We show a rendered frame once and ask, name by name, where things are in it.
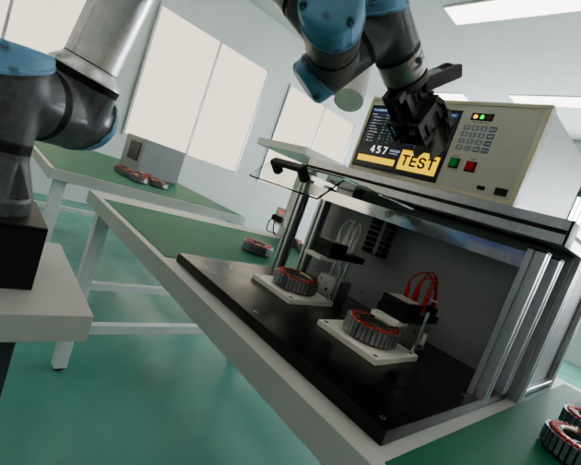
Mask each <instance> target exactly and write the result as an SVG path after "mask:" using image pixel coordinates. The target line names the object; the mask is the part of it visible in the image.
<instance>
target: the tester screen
mask: <svg viewBox="0 0 581 465"><path fill-rule="evenodd" d="M451 114H452V116H453V118H454V121H455V123H456V121H457V117H458V115H459V113H451ZM389 117H390V116H389V114H388V112H387V109H384V108H373V113H372V115H371V118H370V121H369V123H368V125H367V128H366V131H365V133H364V136H363V139H362V143H361V145H360V148H359V150H358V153H357V156H356V159H355V161H354V162H358V163H362V164H367V165H371V166H375V167H380V168H384V169H388V170H392V171H397V172H401V173H409V174H413V175H418V176H421V177H426V178H431V179H433V178H434V176H429V175H425V174H420V173H412V172H408V171H403V170H399V169H396V167H397V163H398V160H399V158H400V155H401V152H402V150H403V149H406V150H414V147H415V146H410V145H405V143H399V141H398V140H397V142H396V143H394V141H393V138H392V137H391V135H390V133H389V130H388V128H387V126H386V124H385V122H386V121H387V120H388V118H389ZM372 144H375V145H381V146H388V147H389V150H388V152H387V154H386V156H385V155H380V154H375V153H370V152H369V149H370V147H371V145H372ZM359 153H360V154H365V155H370V156H375V157H380V158H385V159H389V160H394V161H395V162H394V164H393V166H389V165H384V164H380V163H375V162H371V161H363V160H358V159H357V158H358V155H359ZM441 159H442V158H441ZM441 159H440V161H441ZM440 161H439V163H440ZM439 163H438V166H439ZM438 166H437V169H438ZM437 169H436V171H437ZM436 171H435V173H436ZM434 175H435V174H434Z"/></svg>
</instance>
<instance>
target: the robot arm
mask: <svg viewBox="0 0 581 465"><path fill-rule="evenodd" d="M154 1H155V0H86V2H85V4H84V6H83V8H82V10H81V12H80V14H79V16H78V18H77V22H76V24H75V26H74V28H73V29H72V31H71V33H70V35H69V38H68V40H67V42H66V44H65V47H64V48H63V49H61V50H58V51H53V52H49V53H48V54H45V53H43V52H40V51H37V50H34V49H31V48H29V47H27V46H24V45H21V44H18V43H15V42H11V41H8V40H5V39H3V38H0V218H22V217H26V216H29V215H30V212H31V208H32V205H33V192H32V183H31V175H30V157H31V153H32V150H33V147H34V143H35V140H36V141H40V142H43V143H48V144H52V145H55V146H59V147H61V148H63V149H71V150H93V149H98V148H100V147H102V146H104V145H105V144H106V143H108V142H109V141H110V140H111V139H112V138H113V136H114V134H115V132H116V130H117V127H118V124H119V116H118V115H117V112H118V110H117V108H116V106H115V103H116V101H117V99H118V97H119V95H120V90H119V88H118V85H117V82H116V79H117V76H118V74H119V72H120V70H121V68H122V66H123V64H124V62H125V59H126V57H127V56H128V54H129V52H130V50H131V48H132V46H133V44H134V42H135V40H136V37H137V35H138V33H139V32H140V30H141V28H142V26H143V24H144V22H145V20H146V18H147V16H148V13H149V11H150V9H151V8H152V6H153V4H154ZM272 1H273V3H274V4H275V5H276V6H277V8H278V9H279V10H280V12H281V13H282V14H283V15H284V16H285V18H286V19H287V20H288V21H289V23H290V24H291V25H292V26H293V27H294V28H295V30H296V31H297V32H298V33H299V35H300V36H301V37H302V39H303V41H304V45H305V51H306V53H304V54H302V57H301V58H300V59H299V60H297V61H296V62H295V63H294V64H293V67H292V69H293V73H294V75H295V77H296V78H297V80H298V81H299V83H300V84H301V86H302V88H303V89H304V91H305V92H306V94H307V95H308V96H309V97H310V99H311V100H312V101H314V102H316V103H321V102H323V101H325V100H327V99H328V98H329V97H331V96H332V95H336V94H337V93H338V91H339V90H340V89H342V88H343V87H345V86H346V85H347V84H349V83H350V82H351V81H352V80H353V79H354V78H356V77H357V76H358V75H360V74H361V73H362V72H364V71H365V70H366V69H368V68H369V67H370V66H372V65H373V64H375V65H376V68H377V70H378V72H379V75H380V77H381V79H382V81H383V83H384V86H386V88H387V92H386V93H385V94H384V96H383V97H382V100H383V102H384V105H385V107H386V109H387V112H388V114H389V116H390V117H389V118H388V120H387V121H386V122H385V124H386V126H387V128H388V130H389V133H390V135H391V137H392V138H393V141H394V143H396V142H397V140H398V141H399V143H405V144H411V145H415V147H414V150H413V155H414V157H416V158H418V157H420V155H421V154H422V153H424V152H425V151H426V150H427V149H429V150H430V160H434V159H435V158H436V157H438V158H442V157H443V156H444V155H445V153H446V152H447V150H448V147H449V144H450V141H451V137H452V136H453V132H454V128H455V121H454V118H453V116H452V114H451V110H450V109H447V106H446V104H445V100H444V99H442V98H441V97H440V96H439V94H434V91H433V89H436V88H439V87H441V86H443V85H445V84H447V83H450V82H452V81H454V80H456V79H459V78H461V77H462V65H461V64H454V65H453V64H451V63H443V64H441V65H439V66H437V67H435V68H432V69H429V70H428V67H427V62H426V58H425V55H424V52H423V50H422V47H421V40H420V37H419V34H418V31H417V28H416V25H415V22H414V19H413V16H412V13H411V10H410V7H409V5H410V2H409V0H272ZM390 126H393V128H394V130H395V133H396V134H395V136H394V135H393V133H392V130H391V128H390Z"/></svg>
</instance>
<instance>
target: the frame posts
mask: <svg viewBox="0 0 581 465"><path fill-rule="evenodd" d="M308 200H309V197H307V196H304V195H301V194H299V193H296V196H295V198H294V201H293V204H292V206H291V209H290V214H289V217H288V219H287V221H286V224H285V227H284V230H283V233H282V235H281V237H280V240H279V245H278V248H277V251H276V253H275V255H274V258H273V261H272V264H271V267H272V268H274V269H276V268H278V267H285V265H286V262H287V259H288V256H289V253H290V251H291V247H292V244H293V241H294V239H295V236H296V233H297V231H298V228H299V226H300V223H301V220H302V215H303V213H304V211H305V208H306V205H307V202H308ZM331 204H332V203H331V202H328V201H325V200H323V199H321V198H320V199H319V202H318V204H317V207H316V210H315V213H314V216H313V219H312V222H311V225H310V227H309V230H308V233H307V235H306V237H305V240H304V243H303V246H302V250H301V253H300V255H299V258H298V260H297V263H296V266H295V269H297V270H299V271H300V272H301V271H302V272H305V273H306V272H307V269H308V267H309V265H310V262H311V259H312V256H309V254H307V253H305V252H304V250H305V248H307V249H310V248H311V245H312V243H313V242H314V239H315V237H316V236H317V235H319V236H320V234H321V231H322V229H323V227H324V224H325V221H326V217H327V214H328V212H329V209H330V207H331ZM549 260H550V262H549ZM548 263H549V264H548ZM563 263H564V261H563V260H561V259H559V258H556V257H553V256H551V253H549V252H547V251H544V250H541V249H538V248H535V247H532V246H529V247H528V250H527V252H526V254H525V256H524V258H523V261H522V263H521V265H520V268H519V270H518V272H517V274H516V277H515V280H514V282H513V284H512V287H511V289H510V291H509V293H508V295H507V297H506V300H505V302H504V306H503V308H502V310H501V313H500V315H499V316H498V319H497V321H496V323H495V326H494V328H493V330H492V334H491V336H490V338H489V340H488V342H487V345H486V347H485V349H484V352H483V354H482V356H481V358H480V361H479V364H478V366H477V368H476V371H475V373H474V375H473V377H472V379H471V381H470V384H469V386H468V390H467V392H468V393H470V394H471V395H475V396H477V398H478V399H480V400H481V401H485V400H487V399H489V397H490V396H491V394H492V390H493V389H495V390H496V392H498V393H499V394H501V395H503V394H505V393H506V392H507V390H508V389H509V386H510V384H511V382H512V380H513V377H514V375H515V373H516V369H517V367H518V366H519V364H520V361H521V359H522V357H523V354H524V352H525V350H526V348H527V346H528V343H529V341H530V338H531V336H532V334H533V332H534V329H535V327H536V326H537V323H538V321H539V319H540V315H541V313H542V311H543V309H544V306H545V304H546V303H547V301H548V298H549V296H550V294H551V290H552V288H553V286H554V283H555V282H556V280H557V278H558V275H559V273H560V271H561V269H562V266H563Z"/></svg>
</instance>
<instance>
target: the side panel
mask: <svg viewBox="0 0 581 465"><path fill-rule="evenodd" d="M580 323H581V258H578V257H576V258H575V261H574V264H573V265H572V267H571V269H570V272H569V274H568V276H567V278H566V281H565V283H564V285H563V288H562V290H561V292H560V294H559V297H558V299H557V301H556V303H555V306H554V307H553V309H552V311H551V315H550V317H549V319H548V322H547V324H546V326H545V329H544V330H543V332H542V334H541V337H540V339H539V342H538V345H537V347H536V349H535V351H534V353H533V355H532V357H531V359H530V362H529V364H528V367H527V370H526V372H525V373H524V375H523V378H522V380H521V382H520V384H519V387H518V389H517V391H516V392H513V391H511V390H510V389H509V391H508V394H507V396H506V398H507V399H510V400H511V401H512V402H514V403H515V404H518V403H520V402H523V401H525V400H527V399H531V398H533V397H535V396H538V395H539V394H541V393H544V392H546V391H548V390H550V389H551V386H552V384H553V382H554V380H555V378H556V376H557V374H558V372H559V370H560V368H561V365H562V363H563V360H564V358H565V355H566V354H567V352H568V350H569V348H570V345H571V343H572V341H573V339H574V337H575V334H576V332H577V330H578V328H579V325H580Z"/></svg>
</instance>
